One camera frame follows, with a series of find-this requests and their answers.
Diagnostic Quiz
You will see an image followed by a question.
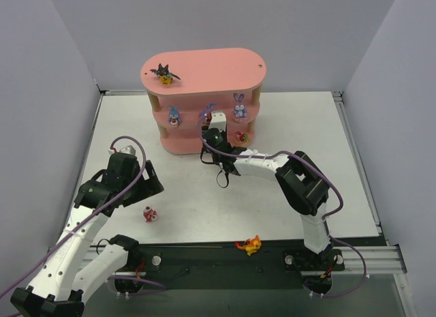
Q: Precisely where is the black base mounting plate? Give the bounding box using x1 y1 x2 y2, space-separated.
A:
116 240 345 292

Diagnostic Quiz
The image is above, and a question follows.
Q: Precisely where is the blue bunny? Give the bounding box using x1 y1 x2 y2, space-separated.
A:
233 93 248 121

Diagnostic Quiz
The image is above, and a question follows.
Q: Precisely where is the pink three-tier shelf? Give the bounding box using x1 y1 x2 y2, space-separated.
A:
140 48 266 155

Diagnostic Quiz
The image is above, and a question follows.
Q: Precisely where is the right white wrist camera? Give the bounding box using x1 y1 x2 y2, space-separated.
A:
204 110 227 132

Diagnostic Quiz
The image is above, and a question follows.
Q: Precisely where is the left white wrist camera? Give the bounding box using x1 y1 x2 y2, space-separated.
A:
108 145 136 156

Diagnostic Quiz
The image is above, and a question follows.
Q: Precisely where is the purple bunny donut toy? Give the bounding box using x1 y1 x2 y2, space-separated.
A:
198 102 217 125

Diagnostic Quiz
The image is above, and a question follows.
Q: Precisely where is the purple cable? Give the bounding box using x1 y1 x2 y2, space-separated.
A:
0 135 147 297
196 119 344 222

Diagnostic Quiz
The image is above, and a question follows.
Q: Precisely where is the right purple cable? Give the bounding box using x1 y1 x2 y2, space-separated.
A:
196 119 344 222

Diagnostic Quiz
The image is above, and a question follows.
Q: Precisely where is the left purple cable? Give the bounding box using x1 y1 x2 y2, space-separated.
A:
0 135 147 297

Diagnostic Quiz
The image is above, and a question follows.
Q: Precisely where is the pink bear strawberry donut toy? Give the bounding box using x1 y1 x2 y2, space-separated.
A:
234 131 249 147

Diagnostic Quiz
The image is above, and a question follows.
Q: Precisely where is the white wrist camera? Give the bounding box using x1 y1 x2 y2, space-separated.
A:
108 145 136 156
204 110 227 132

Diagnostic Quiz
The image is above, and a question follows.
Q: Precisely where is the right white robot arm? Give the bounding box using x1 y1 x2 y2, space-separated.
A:
200 126 342 265

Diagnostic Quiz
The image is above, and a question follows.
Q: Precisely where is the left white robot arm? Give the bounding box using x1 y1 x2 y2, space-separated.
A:
10 152 164 316

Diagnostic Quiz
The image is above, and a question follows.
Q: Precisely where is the orange spiky creature toy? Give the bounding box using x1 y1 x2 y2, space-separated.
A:
235 235 262 256

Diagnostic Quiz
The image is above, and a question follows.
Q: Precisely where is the small purple bunny toy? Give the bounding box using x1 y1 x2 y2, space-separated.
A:
168 106 181 127

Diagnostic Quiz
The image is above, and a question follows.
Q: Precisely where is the red white cake toy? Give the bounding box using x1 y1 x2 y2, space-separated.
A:
143 206 158 222

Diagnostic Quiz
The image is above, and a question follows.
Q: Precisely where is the black bat creature toy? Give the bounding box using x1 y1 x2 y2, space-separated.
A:
150 63 181 85

